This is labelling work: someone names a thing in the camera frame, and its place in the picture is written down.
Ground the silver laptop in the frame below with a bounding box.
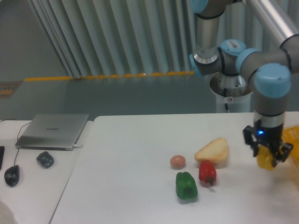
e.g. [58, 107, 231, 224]
[15, 114, 89, 151]

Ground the yellow bell pepper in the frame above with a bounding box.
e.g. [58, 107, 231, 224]
[256, 145, 281, 171]

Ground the black device at edge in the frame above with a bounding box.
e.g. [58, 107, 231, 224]
[0, 146, 5, 170]

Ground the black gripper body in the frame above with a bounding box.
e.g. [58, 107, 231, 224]
[254, 120, 283, 148]

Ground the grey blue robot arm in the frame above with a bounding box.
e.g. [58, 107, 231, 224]
[190, 0, 299, 170]

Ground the dark grey small case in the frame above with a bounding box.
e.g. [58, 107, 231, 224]
[36, 151, 55, 168]

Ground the white folding partition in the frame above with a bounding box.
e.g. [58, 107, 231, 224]
[26, 0, 299, 79]

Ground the black mouse cable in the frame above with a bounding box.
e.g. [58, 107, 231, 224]
[0, 118, 34, 167]

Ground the green bell pepper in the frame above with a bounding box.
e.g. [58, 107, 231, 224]
[176, 172, 198, 200]

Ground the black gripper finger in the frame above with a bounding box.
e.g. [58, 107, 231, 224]
[271, 142, 293, 167]
[242, 125, 260, 157]

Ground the red bell pepper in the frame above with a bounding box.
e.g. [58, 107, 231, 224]
[199, 160, 217, 186]

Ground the bread slice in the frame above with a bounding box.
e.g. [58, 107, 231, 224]
[194, 138, 228, 164]

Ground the brown egg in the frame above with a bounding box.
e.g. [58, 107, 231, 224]
[170, 155, 186, 169]

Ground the black computer mouse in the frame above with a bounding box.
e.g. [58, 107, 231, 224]
[4, 165, 20, 187]

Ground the yellow plastic basket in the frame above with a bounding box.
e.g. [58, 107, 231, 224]
[282, 125, 299, 168]

